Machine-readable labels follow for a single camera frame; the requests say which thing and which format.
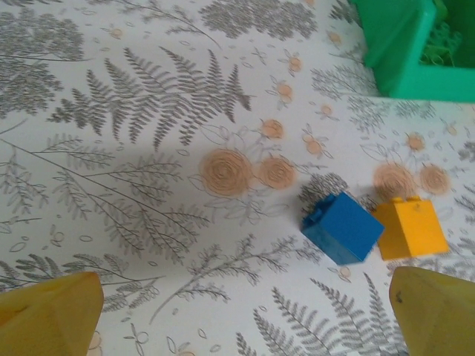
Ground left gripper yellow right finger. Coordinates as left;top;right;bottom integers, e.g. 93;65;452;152
388;266;475;356

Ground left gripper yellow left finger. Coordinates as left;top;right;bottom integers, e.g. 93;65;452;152
0;271;105;356

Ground orange lego brick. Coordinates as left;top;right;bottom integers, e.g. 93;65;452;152
370;196;450;262

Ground blue lego brick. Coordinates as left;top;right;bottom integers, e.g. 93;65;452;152
300;191;386;267

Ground green plastic bin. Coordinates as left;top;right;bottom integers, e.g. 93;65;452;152
348;0;475;102

